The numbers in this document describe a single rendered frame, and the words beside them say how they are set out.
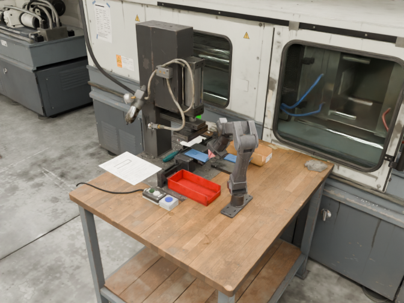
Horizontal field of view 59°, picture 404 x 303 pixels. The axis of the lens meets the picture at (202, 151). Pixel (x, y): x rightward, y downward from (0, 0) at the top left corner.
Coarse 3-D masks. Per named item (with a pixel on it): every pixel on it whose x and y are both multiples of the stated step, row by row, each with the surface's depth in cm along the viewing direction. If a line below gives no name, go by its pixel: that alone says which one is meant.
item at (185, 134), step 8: (168, 112) 204; (176, 120) 195; (192, 120) 191; (200, 120) 193; (184, 128) 192; (192, 128) 190; (200, 128) 194; (176, 136) 190; (184, 136) 187; (192, 136) 189
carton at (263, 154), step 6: (228, 150) 216; (234, 150) 214; (258, 150) 218; (264, 150) 215; (270, 150) 212; (252, 156) 207; (258, 156) 205; (264, 156) 215; (270, 156) 213; (252, 162) 209; (258, 162) 207; (264, 162) 208
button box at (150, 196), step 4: (88, 184) 188; (96, 188) 185; (100, 188) 184; (148, 188) 182; (152, 188) 182; (112, 192) 182; (116, 192) 182; (120, 192) 182; (124, 192) 182; (128, 192) 182; (144, 192) 178; (148, 192) 178; (160, 192) 179; (164, 192) 179; (144, 196) 179; (148, 196) 177; (152, 196) 176; (156, 196) 176; (160, 196) 176; (164, 196) 177; (152, 200) 176; (156, 200) 174
